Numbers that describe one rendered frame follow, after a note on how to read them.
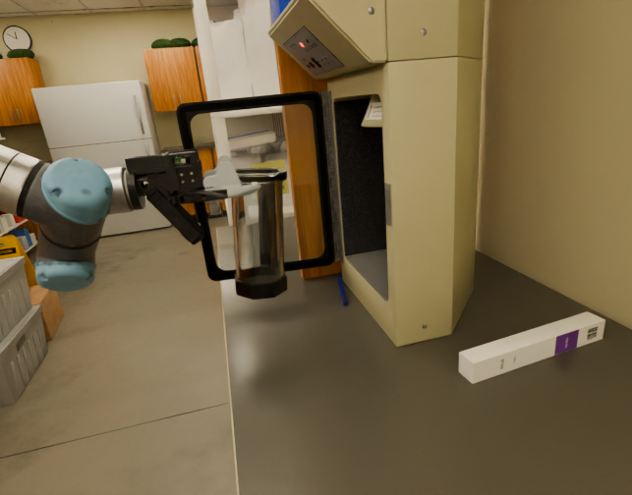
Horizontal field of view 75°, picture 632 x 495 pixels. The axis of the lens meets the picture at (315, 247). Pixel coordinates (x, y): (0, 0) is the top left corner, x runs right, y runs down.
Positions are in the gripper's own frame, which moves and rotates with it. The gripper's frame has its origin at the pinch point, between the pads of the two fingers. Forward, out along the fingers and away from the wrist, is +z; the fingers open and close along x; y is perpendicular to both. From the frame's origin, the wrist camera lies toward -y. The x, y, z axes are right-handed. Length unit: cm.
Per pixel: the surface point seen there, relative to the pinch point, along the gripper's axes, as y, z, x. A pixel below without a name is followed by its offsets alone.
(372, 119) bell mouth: 9.4, 21.9, -2.6
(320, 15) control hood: 23.9, 10.9, -13.5
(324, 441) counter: -29.8, 2.4, -30.7
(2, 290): -67, -129, 165
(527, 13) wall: 27, 63, 11
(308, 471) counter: -29.8, -0.8, -34.7
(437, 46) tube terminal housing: 19.0, 27.7, -14.4
